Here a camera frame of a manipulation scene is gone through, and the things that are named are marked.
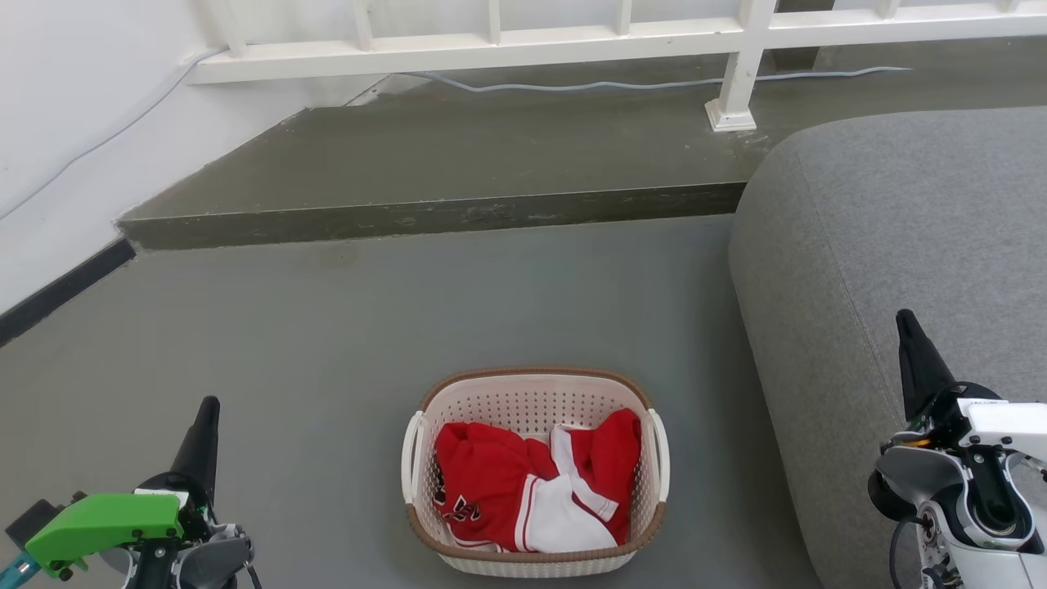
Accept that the white wooden railing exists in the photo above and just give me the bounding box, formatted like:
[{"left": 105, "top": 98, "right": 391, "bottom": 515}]
[{"left": 186, "top": 0, "right": 1047, "bottom": 133}]

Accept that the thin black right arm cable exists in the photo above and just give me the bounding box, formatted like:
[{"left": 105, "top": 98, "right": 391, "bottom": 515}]
[{"left": 888, "top": 515, "right": 930, "bottom": 589}]

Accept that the red basketball jersey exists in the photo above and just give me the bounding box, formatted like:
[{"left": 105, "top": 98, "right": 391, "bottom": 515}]
[{"left": 432, "top": 407, "right": 642, "bottom": 553}]

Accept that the white perforated plastic laundry basket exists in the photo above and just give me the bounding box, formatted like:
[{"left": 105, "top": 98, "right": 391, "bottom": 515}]
[{"left": 401, "top": 366, "right": 672, "bottom": 579}]

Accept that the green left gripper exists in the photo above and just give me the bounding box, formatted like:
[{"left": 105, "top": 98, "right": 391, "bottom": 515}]
[{"left": 0, "top": 396, "right": 222, "bottom": 589}]

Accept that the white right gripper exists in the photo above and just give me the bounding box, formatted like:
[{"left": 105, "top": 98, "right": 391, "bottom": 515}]
[{"left": 879, "top": 309, "right": 1047, "bottom": 464}]

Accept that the grey fabric sofa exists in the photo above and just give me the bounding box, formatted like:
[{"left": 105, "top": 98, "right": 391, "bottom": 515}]
[{"left": 728, "top": 106, "right": 1047, "bottom": 589}]

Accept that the thin grey cable on wall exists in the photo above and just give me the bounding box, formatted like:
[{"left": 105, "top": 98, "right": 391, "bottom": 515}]
[{"left": 0, "top": 47, "right": 227, "bottom": 222}]

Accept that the white garment with red trim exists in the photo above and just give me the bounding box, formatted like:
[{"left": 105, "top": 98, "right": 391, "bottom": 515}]
[{"left": 514, "top": 424, "right": 620, "bottom": 553}]

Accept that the black baseboard strip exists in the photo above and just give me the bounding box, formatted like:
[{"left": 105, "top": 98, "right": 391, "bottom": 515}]
[{"left": 0, "top": 236, "right": 138, "bottom": 347}]

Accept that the raised concrete step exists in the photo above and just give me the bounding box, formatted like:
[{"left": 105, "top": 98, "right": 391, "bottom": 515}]
[{"left": 116, "top": 37, "right": 1047, "bottom": 251}]

